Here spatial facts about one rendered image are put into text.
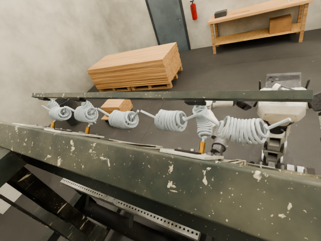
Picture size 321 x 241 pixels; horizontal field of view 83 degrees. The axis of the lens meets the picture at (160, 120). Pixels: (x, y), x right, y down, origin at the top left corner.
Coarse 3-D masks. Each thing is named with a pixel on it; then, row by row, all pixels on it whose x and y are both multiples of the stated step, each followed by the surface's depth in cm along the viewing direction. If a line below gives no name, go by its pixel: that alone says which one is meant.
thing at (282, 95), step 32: (32, 96) 86; (64, 96) 73; (96, 96) 63; (128, 96) 56; (160, 96) 50; (192, 96) 45; (224, 96) 41; (256, 96) 38; (288, 96) 35; (128, 128) 63; (160, 128) 54; (224, 128) 50; (256, 128) 41
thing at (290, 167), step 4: (268, 164) 146; (272, 164) 145; (280, 164) 143; (284, 164) 142; (288, 164) 141; (288, 168) 139; (292, 168) 138; (296, 168) 139; (300, 168) 136; (308, 168) 135; (312, 168) 134; (308, 172) 133; (312, 172) 132
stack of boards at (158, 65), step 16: (144, 48) 512; (160, 48) 467; (176, 48) 473; (96, 64) 533; (112, 64) 486; (128, 64) 447; (144, 64) 431; (160, 64) 414; (176, 64) 475; (96, 80) 529; (112, 80) 507; (128, 80) 482; (144, 80) 465; (160, 80) 446
